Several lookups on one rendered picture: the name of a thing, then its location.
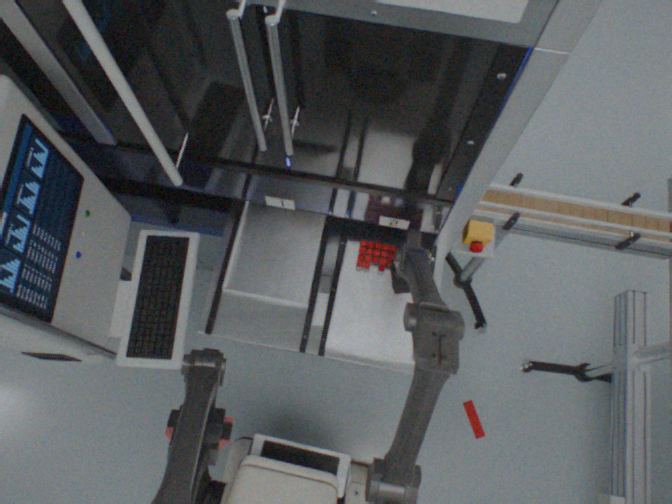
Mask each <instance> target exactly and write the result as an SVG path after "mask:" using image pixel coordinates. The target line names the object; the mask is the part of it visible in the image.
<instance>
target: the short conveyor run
mask: <svg viewBox="0 0 672 504"><path fill-rule="evenodd" d="M523 176H524V175H523V174H522V173H517V175H516V177H514V178H513V179H512V181H511V182H510V184H509V185H508V186H507V185H501V184H496V183H491V184H490V186H489V187H488V189H487V191H486V192H485V194H484V196H483V197H482V199H481V200H480V202H479V204H478V205H477V207H476V208H475V210H474V212H473V213H472V214H476V215H482V216H488V217H493V218H494V224H493V225H494V226H496V231H500V232H505V233H511V234H517V235H523V236H528V237H534V238H540V239H546V240H551V241H557V242H563V243H569V244H574V245H580V246H586V247H592V248H597V249H603V250H609V251H615V252H620V253H626V254H632V255H638V256H643V257H649V258H655V259H661V260H666V259H668V258H669V257H671V256H672V213H667V212H661V211H655V210H649V209H643V208H637V207H633V203H635V202H636V201H637V200H638V199H639V198H640V197H641V194H640V193H638V192H636V193H634V194H633V195H632V197H631V196H630V197H629V198H627V199H626V200H625V201H624V202H623V203H621V204H614V203H608V202H602V201H596V200H590V199H584V198H578V197H572V196H566V195H560V194H555V193H549V192H543V191H537V190H531V189H525V188H519V187H517V186H518V185H519V183H520V182H521V181H522V178H523Z"/></svg>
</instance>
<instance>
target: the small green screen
mask: <svg viewBox="0 0 672 504"><path fill-rule="evenodd" d="M375 1H376V2H381V3H387V4H394V5H400V6H407V7H413V8H420V9H426V10H433V11H439V12H446V13H452V14H459V15H465V16H472V17H478V18H485V19H491V20H498V21H504V22H511V23H519V22H520V20H521V18H522V15H523V13H524V11H525V9H526V6H527V4H528V2H529V0H375Z"/></svg>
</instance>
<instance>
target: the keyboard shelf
mask: <svg viewBox="0 0 672 504"><path fill-rule="evenodd" d="M147 235H157V236H176V237H189V238H190V241H189V247H188V254H187V261H186V267H185V274H184V281H183V287H182V294H181V301H180V307H179V314H178V321H177V327H176V334H175V341H174V347H173V354H172V359H171V360H160V359H142V358H127V357H126V351H127V345H128V340H129V334H130V328H131V323H132V317H133V311H134V306H135V300H136V295H137V289H138V283H139V278H140V272H141V267H142V261H143V255H144V250H145V244H146V238H147ZM199 243H200V234H199V233H197V232H179V231H160V230H141V231H140V235H139V241H138V246H137V252H136V257H135V263H134V268H133V274H132V279H131V281H119V285H118V290H117V295H116V301H115V306H114V311H113V316H112V322H111V327H110V332H109V337H121V339H120V345H119V350H118V356H117V361H116V363H117V365H118V366H122V367H140V368H158V369H177V370H178V369H180V368H181V367H182V361H183V355H184V348H185V341H186V334H187V327H188V320H189V313H190V306H191V299H192V292H193V285H194V278H195V271H196V264H197V257H198V250H199Z"/></svg>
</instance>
